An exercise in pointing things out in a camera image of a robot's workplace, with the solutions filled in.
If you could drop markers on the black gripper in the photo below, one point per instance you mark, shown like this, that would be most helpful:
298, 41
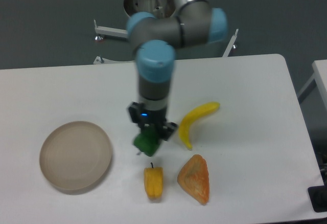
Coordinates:
143, 117

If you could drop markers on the white side table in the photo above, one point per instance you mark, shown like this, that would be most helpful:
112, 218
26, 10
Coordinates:
316, 80

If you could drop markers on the yellow toy banana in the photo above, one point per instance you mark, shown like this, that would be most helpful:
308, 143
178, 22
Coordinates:
191, 117

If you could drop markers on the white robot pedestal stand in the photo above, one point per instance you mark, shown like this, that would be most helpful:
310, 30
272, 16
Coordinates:
153, 6

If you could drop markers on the black device at table edge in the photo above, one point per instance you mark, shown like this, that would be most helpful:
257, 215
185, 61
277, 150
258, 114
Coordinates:
317, 196

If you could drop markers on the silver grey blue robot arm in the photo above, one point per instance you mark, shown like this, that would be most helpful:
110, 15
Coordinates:
154, 40

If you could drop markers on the orange toy pastry triangle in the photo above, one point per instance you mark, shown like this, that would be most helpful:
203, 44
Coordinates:
193, 178

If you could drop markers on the green toy bell pepper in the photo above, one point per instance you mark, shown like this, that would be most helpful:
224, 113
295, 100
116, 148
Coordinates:
147, 141

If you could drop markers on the yellow toy bell pepper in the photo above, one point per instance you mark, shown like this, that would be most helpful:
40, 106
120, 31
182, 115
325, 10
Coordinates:
153, 182

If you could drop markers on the beige round plate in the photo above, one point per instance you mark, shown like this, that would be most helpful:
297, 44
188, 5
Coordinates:
75, 157

